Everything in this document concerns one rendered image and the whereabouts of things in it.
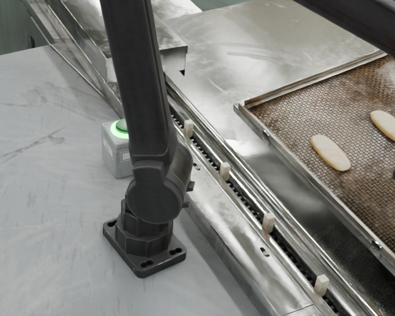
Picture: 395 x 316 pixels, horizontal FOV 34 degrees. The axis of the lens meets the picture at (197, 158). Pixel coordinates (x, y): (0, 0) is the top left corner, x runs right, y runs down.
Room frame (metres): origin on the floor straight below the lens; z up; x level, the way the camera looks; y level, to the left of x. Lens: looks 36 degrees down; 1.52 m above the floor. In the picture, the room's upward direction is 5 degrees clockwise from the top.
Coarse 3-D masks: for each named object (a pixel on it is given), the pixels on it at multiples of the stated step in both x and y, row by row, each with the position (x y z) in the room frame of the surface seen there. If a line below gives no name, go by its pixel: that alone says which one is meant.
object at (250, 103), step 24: (336, 72) 1.12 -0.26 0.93; (384, 72) 1.12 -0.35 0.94; (264, 96) 1.05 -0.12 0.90; (336, 96) 1.05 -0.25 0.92; (360, 96) 1.05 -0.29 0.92; (384, 96) 1.04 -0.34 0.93; (360, 120) 0.97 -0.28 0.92; (336, 144) 0.91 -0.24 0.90; (384, 144) 0.90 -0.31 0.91; (360, 168) 0.85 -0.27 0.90; (336, 192) 0.79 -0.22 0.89; (360, 216) 0.74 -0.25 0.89; (384, 216) 0.74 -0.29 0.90; (384, 240) 0.69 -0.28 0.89
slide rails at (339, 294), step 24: (168, 96) 1.10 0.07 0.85; (192, 120) 1.02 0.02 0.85; (192, 144) 0.94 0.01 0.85; (216, 144) 0.95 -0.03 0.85; (288, 240) 0.72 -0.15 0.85; (288, 264) 0.67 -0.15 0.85; (312, 264) 0.67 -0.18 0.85; (312, 288) 0.62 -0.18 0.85; (336, 288) 0.63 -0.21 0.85; (360, 312) 0.59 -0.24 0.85
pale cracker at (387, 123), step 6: (372, 114) 0.98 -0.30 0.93; (378, 114) 0.98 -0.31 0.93; (384, 114) 0.97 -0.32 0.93; (372, 120) 0.97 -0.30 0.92; (378, 120) 0.96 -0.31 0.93; (384, 120) 0.96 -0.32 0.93; (390, 120) 0.95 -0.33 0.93; (378, 126) 0.95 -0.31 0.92; (384, 126) 0.94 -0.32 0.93; (390, 126) 0.94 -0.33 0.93; (384, 132) 0.93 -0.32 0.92; (390, 132) 0.92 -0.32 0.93; (390, 138) 0.92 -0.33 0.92
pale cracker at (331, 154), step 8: (320, 136) 0.92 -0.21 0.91; (312, 144) 0.91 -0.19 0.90; (320, 144) 0.90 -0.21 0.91; (328, 144) 0.90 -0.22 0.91; (320, 152) 0.88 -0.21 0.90; (328, 152) 0.88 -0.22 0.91; (336, 152) 0.88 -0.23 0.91; (328, 160) 0.86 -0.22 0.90; (336, 160) 0.86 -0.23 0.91; (344, 160) 0.86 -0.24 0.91; (336, 168) 0.84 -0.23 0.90; (344, 168) 0.84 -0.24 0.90
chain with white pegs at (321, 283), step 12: (204, 156) 0.93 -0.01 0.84; (216, 168) 0.90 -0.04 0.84; (228, 168) 0.86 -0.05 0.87; (228, 180) 0.86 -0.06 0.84; (240, 192) 0.83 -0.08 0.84; (264, 216) 0.75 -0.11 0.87; (276, 240) 0.73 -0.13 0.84; (288, 252) 0.70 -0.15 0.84; (300, 264) 0.68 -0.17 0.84; (324, 276) 0.63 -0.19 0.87; (324, 288) 0.62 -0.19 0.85; (336, 312) 0.59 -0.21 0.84
